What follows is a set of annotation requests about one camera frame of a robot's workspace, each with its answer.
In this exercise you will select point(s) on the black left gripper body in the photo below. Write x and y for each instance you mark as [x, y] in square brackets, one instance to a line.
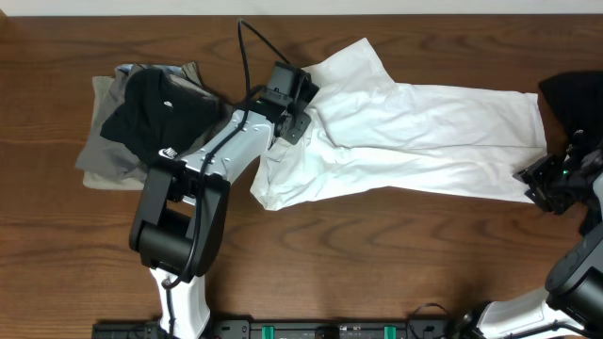
[299, 124]

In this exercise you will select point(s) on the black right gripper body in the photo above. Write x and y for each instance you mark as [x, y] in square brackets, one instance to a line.
[559, 187]

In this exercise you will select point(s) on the white t-shirt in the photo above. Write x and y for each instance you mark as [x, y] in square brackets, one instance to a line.
[368, 131]

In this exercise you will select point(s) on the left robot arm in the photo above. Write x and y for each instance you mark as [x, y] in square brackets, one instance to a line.
[179, 224]

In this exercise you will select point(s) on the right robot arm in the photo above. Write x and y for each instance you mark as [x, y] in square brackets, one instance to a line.
[570, 302]

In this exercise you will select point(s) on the black crumpled garment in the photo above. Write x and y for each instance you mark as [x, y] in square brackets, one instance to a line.
[575, 99]

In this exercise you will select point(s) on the black Nike t-shirt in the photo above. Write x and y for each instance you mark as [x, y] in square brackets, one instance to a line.
[157, 114]

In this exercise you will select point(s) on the grey folded garment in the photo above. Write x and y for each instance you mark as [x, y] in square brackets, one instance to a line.
[188, 77]

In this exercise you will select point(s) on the beige folded garment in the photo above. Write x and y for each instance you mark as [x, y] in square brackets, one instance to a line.
[108, 165]

